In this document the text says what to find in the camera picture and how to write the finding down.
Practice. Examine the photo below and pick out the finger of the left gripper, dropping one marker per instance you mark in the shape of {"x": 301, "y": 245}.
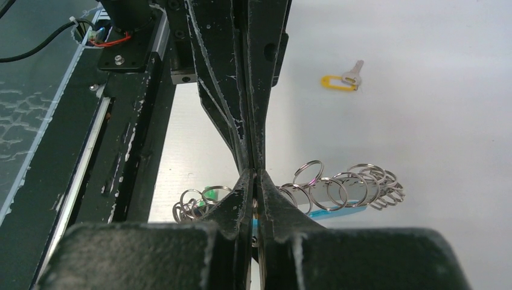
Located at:
{"x": 265, "y": 25}
{"x": 214, "y": 42}

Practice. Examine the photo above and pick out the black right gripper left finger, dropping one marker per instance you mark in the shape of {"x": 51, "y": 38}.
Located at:
{"x": 213, "y": 252}

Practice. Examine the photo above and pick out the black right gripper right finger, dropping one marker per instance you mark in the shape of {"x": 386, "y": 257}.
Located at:
{"x": 296, "y": 252}

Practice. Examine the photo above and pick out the green tagged key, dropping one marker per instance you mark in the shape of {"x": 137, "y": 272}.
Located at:
{"x": 210, "y": 195}

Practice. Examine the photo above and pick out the round key organizer with rings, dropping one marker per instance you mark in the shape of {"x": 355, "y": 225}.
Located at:
{"x": 318, "y": 196}

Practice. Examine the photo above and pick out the yellow tagged key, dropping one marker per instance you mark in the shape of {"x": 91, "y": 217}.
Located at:
{"x": 348, "y": 81}

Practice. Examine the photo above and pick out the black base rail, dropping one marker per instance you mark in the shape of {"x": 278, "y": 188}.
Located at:
{"x": 97, "y": 150}

